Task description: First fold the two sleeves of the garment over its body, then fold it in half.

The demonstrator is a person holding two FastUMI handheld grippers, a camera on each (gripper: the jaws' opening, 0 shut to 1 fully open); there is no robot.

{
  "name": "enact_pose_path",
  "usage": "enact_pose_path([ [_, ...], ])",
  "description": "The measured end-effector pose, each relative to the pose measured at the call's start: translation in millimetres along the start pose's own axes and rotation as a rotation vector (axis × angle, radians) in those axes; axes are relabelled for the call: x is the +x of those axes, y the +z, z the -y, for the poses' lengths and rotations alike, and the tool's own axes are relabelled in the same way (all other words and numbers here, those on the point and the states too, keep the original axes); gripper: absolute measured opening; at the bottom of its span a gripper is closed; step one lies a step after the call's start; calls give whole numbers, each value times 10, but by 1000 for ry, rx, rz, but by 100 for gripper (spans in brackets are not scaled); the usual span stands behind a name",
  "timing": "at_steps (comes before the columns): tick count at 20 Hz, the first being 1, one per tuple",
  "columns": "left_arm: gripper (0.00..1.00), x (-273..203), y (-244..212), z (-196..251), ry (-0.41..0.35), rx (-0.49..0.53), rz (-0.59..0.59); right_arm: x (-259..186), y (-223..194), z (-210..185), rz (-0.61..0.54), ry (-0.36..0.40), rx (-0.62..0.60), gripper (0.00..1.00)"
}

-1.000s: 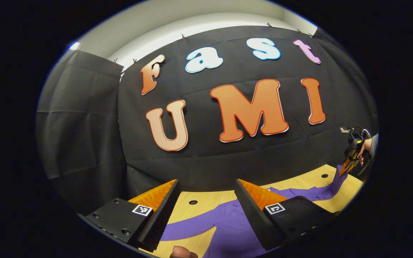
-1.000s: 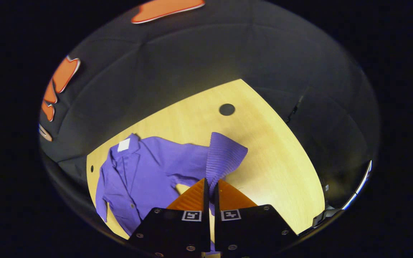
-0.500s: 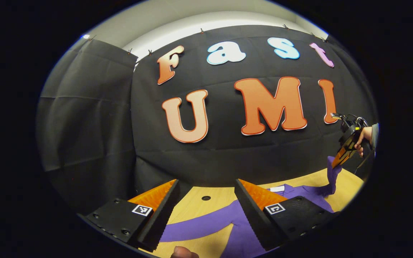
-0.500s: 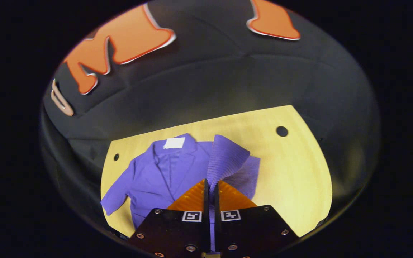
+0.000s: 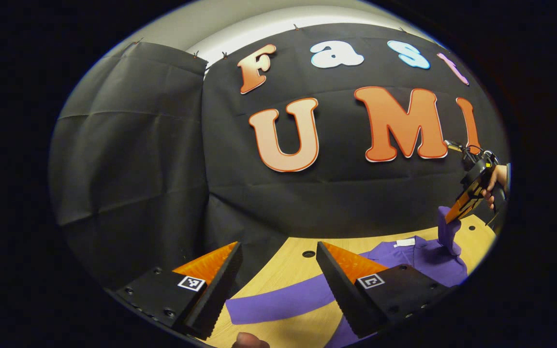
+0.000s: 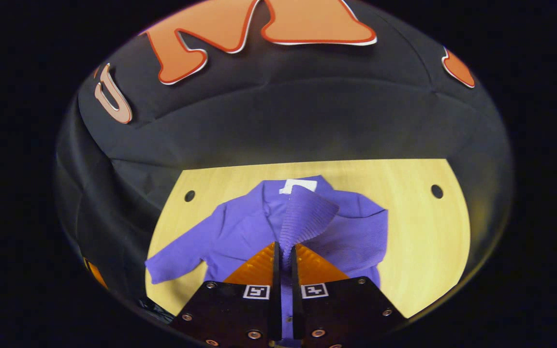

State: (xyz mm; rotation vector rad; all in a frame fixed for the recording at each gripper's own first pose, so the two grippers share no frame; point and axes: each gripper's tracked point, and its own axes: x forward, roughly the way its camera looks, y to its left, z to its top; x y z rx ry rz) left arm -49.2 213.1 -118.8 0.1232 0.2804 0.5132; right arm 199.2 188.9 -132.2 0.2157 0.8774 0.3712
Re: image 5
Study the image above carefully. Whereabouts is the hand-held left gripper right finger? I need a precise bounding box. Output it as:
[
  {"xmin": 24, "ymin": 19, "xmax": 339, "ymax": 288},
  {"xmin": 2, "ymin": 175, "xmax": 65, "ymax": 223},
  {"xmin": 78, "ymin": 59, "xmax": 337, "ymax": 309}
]
[{"xmin": 315, "ymin": 241, "xmax": 454, "ymax": 339}]

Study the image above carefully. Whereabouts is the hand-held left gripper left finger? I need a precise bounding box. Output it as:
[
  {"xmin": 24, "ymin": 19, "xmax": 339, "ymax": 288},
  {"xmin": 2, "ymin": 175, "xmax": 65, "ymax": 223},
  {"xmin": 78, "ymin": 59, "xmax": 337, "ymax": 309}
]
[{"xmin": 114, "ymin": 241, "xmax": 244, "ymax": 340}]

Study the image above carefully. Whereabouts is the purple shirt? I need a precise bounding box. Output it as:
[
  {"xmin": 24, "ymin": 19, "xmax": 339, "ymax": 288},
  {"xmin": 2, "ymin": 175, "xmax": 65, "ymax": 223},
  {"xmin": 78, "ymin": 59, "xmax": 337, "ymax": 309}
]
[{"xmin": 225, "ymin": 205, "xmax": 469, "ymax": 348}]

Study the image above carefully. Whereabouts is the black backdrop cloth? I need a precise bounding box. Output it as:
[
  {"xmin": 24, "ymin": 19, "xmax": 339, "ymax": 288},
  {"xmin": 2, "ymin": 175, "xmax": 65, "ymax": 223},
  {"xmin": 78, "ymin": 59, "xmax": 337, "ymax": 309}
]
[{"xmin": 49, "ymin": 23, "xmax": 510, "ymax": 290}]

